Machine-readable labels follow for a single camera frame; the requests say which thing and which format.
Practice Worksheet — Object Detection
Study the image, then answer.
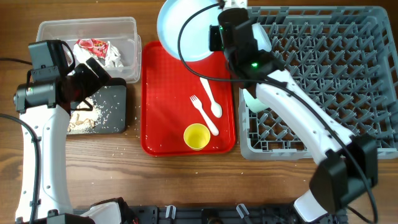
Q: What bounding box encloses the clear plastic waste bin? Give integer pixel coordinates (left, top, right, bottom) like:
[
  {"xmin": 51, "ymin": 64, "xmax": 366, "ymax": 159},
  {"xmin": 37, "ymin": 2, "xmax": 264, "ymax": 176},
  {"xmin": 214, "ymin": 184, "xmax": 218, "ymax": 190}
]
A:
[{"xmin": 36, "ymin": 17, "xmax": 142, "ymax": 83}]

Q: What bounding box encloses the mint green bowl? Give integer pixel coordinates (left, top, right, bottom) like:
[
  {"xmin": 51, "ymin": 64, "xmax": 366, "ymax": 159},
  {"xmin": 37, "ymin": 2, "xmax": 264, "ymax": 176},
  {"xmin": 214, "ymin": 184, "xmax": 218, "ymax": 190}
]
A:
[{"xmin": 243, "ymin": 89, "xmax": 269, "ymax": 113}]

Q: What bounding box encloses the grey dishwasher rack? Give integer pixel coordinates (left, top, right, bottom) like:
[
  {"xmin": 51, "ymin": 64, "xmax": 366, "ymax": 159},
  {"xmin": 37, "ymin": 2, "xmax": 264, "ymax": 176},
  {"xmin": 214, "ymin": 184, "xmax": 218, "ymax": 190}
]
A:
[{"xmin": 248, "ymin": 6, "xmax": 397, "ymax": 159}]

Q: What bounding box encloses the yellow cup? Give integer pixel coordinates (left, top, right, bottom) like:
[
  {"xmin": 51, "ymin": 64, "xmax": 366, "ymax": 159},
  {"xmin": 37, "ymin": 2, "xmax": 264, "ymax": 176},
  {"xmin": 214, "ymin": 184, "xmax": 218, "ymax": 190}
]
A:
[{"xmin": 183, "ymin": 123, "xmax": 211, "ymax": 151}]

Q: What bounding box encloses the food scraps and rice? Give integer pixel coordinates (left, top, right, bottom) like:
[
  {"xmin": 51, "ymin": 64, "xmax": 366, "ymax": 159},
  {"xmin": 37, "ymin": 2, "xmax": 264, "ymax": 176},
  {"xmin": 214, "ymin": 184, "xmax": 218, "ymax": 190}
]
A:
[{"xmin": 67, "ymin": 86, "xmax": 125, "ymax": 134}]

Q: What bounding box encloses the small light blue bowl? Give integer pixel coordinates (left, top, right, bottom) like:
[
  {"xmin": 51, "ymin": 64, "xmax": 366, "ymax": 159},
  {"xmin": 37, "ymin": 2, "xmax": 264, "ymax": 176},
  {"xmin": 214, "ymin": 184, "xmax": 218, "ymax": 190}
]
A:
[{"xmin": 252, "ymin": 23, "xmax": 272, "ymax": 52}]

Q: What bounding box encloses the white napkin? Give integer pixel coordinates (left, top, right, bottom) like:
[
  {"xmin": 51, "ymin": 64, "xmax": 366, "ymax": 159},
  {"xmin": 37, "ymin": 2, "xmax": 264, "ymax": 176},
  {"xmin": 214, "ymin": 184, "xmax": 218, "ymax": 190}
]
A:
[{"xmin": 66, "ymin": 40, "xmax": 124, "ymax": 78}]

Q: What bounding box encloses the black rectangular tray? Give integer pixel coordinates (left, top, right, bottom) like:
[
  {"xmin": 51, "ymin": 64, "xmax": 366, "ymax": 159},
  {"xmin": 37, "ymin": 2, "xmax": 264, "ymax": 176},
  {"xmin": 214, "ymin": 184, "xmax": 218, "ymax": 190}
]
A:
[{"xmin": 67, "ymin": 77, "xmax": 127, "ymax": 135}]

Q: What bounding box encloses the left black cable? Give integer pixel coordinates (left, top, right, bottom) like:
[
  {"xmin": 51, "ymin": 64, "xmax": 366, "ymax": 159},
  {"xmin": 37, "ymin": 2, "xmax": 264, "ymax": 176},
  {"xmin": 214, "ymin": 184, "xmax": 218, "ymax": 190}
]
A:
[{"xmin": 0, "ymin": 57, "xmax": 43, "ymax": 224}]

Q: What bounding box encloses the white plastic spoon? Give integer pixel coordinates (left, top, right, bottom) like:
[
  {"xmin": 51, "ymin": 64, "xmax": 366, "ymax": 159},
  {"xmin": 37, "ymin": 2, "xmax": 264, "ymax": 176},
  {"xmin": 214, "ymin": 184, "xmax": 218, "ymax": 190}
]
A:
[{"xmin": 200, "ymin": 77, "xmax": 223, "ymax": 118}]

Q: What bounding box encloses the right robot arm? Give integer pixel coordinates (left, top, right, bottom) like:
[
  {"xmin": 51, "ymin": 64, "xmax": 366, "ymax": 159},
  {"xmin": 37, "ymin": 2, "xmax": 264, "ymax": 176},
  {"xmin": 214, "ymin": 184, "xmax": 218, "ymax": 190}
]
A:
[{"xmin": 214, "ymin": 8, "xmax": 378, "ymax": 223}]

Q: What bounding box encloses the light blue plate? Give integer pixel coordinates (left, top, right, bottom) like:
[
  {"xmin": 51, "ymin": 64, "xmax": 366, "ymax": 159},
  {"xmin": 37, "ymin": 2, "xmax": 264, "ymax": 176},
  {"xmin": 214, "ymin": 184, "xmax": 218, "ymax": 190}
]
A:
[{"xmin": 157, "ymin": 0, "xmax": 221, "ymax": 62}]

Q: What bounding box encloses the right black cable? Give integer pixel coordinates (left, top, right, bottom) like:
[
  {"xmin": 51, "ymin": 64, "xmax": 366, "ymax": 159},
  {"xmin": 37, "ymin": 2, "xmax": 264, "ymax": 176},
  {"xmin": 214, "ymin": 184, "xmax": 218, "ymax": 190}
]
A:
[{"xmin": 177, "ymin": 1, "xmax": 379, "ymax": 224}]

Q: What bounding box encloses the white plastic fork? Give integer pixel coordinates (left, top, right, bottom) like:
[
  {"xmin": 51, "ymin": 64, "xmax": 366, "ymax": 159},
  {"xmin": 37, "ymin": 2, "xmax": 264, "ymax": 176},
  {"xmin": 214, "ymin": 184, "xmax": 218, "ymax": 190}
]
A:
[{"xmin": 190, "ymin": 95, "xmax": 220, "ymax": 136}]

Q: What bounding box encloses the black cable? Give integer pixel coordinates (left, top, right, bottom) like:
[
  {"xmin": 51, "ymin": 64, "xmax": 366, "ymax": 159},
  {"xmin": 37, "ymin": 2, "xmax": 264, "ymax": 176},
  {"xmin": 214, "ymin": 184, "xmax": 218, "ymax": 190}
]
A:
[
  {"xmin": 0, "ymin": 57, "xmax": 43, "ymax": 224},
  {"xmin": 177, "ymin": 1, "xmax": 379, "ymax": 224}
]

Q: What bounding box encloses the red serving tray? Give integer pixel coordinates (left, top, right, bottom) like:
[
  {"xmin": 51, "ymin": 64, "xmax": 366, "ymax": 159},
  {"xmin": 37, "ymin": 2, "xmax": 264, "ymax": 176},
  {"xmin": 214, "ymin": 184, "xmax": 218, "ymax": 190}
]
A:
[{"xmin": 141, "ymin": 41, "xmax": 236, "ymax": 157}]

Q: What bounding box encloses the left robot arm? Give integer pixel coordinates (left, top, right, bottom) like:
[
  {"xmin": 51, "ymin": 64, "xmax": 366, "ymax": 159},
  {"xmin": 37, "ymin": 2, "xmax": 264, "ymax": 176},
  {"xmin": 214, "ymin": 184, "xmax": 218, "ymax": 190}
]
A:
[{"xmin": 14, "ymin": 40, "xmax": 135, "ymax": 223}]

